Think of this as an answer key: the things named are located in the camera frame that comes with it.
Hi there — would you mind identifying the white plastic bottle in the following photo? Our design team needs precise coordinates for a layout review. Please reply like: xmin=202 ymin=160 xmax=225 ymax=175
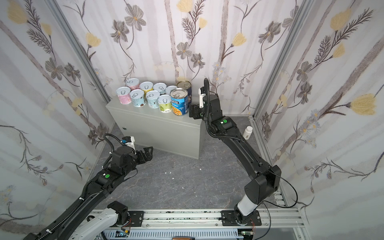
xmin=243 ymin=126 xmax=253 ymax=140

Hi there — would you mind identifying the pink can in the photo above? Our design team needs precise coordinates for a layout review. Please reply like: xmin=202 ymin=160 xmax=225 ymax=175
xmin=126 ymin=78 xmax=140 ymax=91
xmin=116 ymin=87 xmax=132 ymax=105

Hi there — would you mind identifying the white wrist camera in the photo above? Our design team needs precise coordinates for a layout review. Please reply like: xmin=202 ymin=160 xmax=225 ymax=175
xmin=199 ymin=87 xmax=206 ymax=109
xmin=121 ymin=136 xmax=136 ymax=151

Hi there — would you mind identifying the blue can silver lid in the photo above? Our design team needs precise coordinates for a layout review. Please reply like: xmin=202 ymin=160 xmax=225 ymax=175
xmin=171 ymin=88 xmax=189 ymax=116

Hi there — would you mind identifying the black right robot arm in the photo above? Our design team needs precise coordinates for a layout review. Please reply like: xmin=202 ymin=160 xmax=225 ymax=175
xmin=189 ymin=78 xmax=282 ymax=225

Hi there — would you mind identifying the orange can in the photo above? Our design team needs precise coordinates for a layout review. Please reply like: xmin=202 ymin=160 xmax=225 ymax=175
xmin=165 ymin=86 xmax=177 ymax=95

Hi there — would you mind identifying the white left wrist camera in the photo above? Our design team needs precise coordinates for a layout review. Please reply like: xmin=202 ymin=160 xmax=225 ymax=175
xmin=121 ymin=136 xmax=136 ymax=151

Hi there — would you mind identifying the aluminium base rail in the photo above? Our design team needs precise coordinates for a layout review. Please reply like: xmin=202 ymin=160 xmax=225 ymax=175
xmin=58 ymin=208 xmax=304 ymax=240

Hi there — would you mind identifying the grey metal cabinet counter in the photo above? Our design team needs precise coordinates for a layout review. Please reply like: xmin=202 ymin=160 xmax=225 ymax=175
xmin=107 ymin=98 xmax=207 ymax=159

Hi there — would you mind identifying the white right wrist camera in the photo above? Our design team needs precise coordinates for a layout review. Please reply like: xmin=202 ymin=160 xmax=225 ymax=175
xmin=199 ymin=87 xmax=206 ymax=109

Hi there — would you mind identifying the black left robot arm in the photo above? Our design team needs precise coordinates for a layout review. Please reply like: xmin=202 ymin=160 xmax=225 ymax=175
xmin=25 ymin=134 xmax=154 ymax=240

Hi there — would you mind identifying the dark blue can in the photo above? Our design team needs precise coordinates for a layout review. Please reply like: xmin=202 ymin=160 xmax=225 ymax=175
xmin=177 ymin=81 xmax=192 ymax=104

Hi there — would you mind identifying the yellow can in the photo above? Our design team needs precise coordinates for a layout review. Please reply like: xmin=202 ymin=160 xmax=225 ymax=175
xmin=140 ymin=81 xmax=154 ymax=95

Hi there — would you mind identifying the light blue can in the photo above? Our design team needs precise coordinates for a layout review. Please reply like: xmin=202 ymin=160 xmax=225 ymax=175
xmin=153 ymin=83 xmax=167 ymax=95

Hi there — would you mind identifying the teal can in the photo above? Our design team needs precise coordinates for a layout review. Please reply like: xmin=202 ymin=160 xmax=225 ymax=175
xmin=130 ymin=89 xmax=146 ymax=108

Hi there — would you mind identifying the green can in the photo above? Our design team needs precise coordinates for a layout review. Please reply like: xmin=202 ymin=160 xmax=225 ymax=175
xmin=158 ymin=95 xmax=172 ymax=113

